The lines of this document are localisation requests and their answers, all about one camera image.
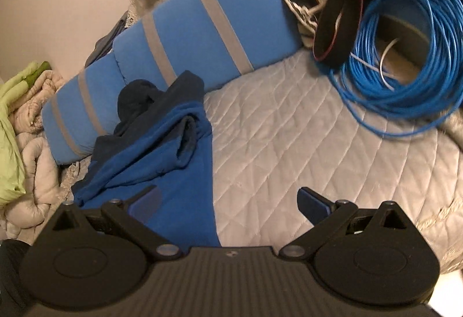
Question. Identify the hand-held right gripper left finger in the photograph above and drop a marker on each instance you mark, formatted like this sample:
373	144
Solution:
146	204

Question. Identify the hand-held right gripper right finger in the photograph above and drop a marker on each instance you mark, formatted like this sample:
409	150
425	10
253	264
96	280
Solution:
313	204

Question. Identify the green blanket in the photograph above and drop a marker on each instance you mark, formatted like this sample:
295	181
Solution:
9	157

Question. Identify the grey striped cloth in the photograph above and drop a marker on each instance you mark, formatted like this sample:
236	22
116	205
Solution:
296	9

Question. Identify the beige quilted comforter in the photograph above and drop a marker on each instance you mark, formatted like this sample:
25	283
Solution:
32	176

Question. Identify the black bag with red trim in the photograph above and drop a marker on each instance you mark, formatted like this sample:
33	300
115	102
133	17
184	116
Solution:
336	31

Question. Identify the blue fleece hooded jacket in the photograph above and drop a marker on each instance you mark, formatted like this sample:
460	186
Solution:
173	176

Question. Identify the small blue grey-striped pillow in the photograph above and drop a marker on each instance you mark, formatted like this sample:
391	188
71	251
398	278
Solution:
101	85

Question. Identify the brown cardboard box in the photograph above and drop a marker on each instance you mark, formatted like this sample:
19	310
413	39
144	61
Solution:
405	49

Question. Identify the large blue grey-striped pillow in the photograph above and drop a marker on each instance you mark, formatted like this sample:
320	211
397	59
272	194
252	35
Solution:
246	13

